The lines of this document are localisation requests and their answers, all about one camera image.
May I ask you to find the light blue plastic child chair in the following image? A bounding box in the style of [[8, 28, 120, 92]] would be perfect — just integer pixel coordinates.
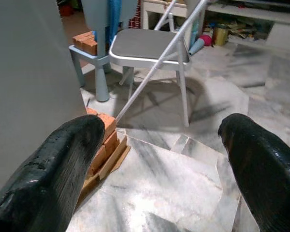
[[69, 0, 138, 102]]

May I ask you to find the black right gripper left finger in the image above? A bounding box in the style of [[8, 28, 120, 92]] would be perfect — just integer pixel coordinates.
[[0, 114, 105, 232]]

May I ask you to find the pink ball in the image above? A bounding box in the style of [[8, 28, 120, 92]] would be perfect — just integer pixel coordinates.
[[199, 34, 213, 46]]

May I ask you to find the white shelf unit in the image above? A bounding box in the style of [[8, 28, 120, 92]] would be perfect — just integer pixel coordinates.
[[203, 0, 290, 51]]

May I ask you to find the red bucket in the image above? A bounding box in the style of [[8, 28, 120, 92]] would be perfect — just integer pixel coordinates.
[[59, 3, 74, 17]]

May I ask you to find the gold tin can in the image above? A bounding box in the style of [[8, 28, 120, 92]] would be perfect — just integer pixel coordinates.
[[212, 25, 229, 46]]

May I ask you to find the white table frame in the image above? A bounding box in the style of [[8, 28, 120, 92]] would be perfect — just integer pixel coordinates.
[[141, 0, 188, 31]]

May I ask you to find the light blue cone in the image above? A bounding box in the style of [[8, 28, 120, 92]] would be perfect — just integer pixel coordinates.
[[188, 37, 205, 56]]

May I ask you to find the light wooden plank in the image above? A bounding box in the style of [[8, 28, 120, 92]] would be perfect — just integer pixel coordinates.
[[77, 135, 131, 206]]

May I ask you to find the white fridge cabinet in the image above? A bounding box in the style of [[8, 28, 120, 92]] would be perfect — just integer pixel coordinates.
[[0, 0, 88, 201]]

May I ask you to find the grey metal folding chair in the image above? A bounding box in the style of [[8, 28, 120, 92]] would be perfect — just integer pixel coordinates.
[[108, 12, 193, 128]]

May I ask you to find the blue cloth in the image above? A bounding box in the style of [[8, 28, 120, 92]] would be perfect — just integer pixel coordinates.
[[106, 0, 123, 45]]

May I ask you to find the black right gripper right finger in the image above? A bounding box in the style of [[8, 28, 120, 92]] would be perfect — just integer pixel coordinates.
[[217, 113, 290, 232]]

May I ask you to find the red brick pattern box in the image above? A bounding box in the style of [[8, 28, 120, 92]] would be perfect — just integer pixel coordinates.
[[128, 0, 142, 29]]

